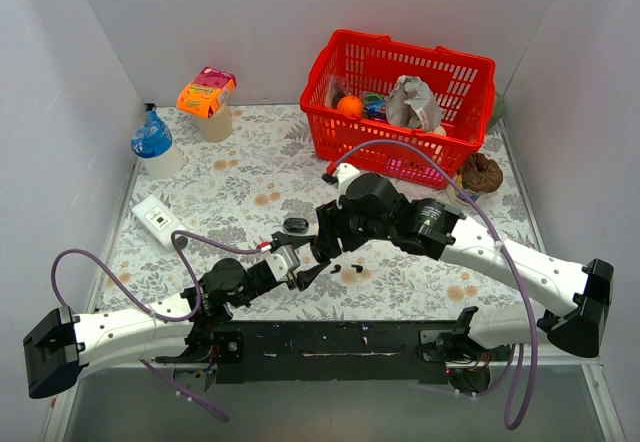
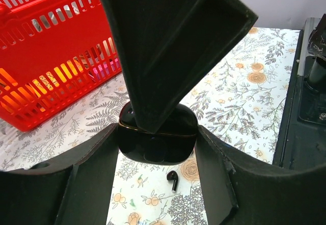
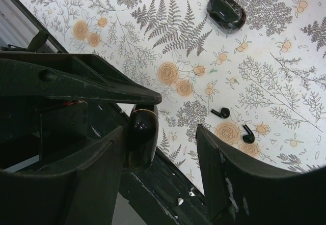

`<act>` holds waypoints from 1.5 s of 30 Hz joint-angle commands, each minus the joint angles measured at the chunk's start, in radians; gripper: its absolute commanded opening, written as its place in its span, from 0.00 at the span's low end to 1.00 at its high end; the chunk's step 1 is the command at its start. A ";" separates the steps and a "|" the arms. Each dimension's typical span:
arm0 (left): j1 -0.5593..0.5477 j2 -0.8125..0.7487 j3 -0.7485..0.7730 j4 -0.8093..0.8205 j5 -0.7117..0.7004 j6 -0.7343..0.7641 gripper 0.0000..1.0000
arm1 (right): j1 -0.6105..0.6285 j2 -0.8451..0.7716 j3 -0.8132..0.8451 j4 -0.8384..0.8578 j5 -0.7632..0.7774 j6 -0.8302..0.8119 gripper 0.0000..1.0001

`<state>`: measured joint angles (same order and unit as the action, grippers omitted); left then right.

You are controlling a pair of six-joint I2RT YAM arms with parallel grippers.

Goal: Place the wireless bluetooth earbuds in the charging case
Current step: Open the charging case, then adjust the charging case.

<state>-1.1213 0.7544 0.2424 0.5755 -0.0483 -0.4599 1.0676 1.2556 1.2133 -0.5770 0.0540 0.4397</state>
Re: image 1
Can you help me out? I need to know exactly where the white tube black cap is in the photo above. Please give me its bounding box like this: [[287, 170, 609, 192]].
[[131, 195, 186, 250]]

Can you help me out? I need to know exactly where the clear dark snack packet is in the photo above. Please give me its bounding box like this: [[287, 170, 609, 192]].
[[325, 74, 349, 109]]

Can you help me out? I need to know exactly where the orange fruit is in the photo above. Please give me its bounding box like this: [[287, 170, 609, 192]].
[[336, 95, 364, 117]]

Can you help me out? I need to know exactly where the long black earbud charging case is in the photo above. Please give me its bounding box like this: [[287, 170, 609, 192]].
[[283, 217, 309, 234]]

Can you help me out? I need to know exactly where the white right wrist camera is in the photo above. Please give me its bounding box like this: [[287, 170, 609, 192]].
[[322, 162, 361, 207]]

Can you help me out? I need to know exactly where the red plastic shopping basket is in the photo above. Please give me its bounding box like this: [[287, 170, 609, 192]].
[[300, 30, 496, 189]]

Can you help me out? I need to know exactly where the beige paper cup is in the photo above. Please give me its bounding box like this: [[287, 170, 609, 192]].
[[196, 103, 233, 142]]

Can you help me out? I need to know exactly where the orange pink snack pack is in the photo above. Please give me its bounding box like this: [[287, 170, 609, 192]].
[[176, 66, 237, 119]]

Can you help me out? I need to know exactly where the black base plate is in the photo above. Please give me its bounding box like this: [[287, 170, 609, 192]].
[[172, 319, 494, 396]]

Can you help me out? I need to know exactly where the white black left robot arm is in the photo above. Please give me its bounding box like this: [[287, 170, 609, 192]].
[[22, 233, 330, 399]]

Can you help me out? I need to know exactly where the floral patterned table mat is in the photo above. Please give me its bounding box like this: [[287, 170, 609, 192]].
[[97, 105, 520, 320]]

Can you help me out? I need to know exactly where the crumpled grey white bag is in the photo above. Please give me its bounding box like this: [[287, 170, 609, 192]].
[[387, 75, 443, 132]]

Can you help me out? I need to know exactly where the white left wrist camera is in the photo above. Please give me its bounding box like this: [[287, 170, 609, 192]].
[[261, 244, 300, 282]]

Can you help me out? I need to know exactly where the white bottle blue cap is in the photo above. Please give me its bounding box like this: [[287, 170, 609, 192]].
[[130, 110, 184, 179]]

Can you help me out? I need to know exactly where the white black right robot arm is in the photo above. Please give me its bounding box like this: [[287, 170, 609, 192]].
[[312, 164, 614, 360]]

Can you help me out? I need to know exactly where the blue green snack packet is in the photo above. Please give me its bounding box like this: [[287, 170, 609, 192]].
[[362, 91, 388, 122]]

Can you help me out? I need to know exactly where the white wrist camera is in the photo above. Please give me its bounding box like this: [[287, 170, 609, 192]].
[[322, 162, 361, 207], [261, 244, 300, 282]]

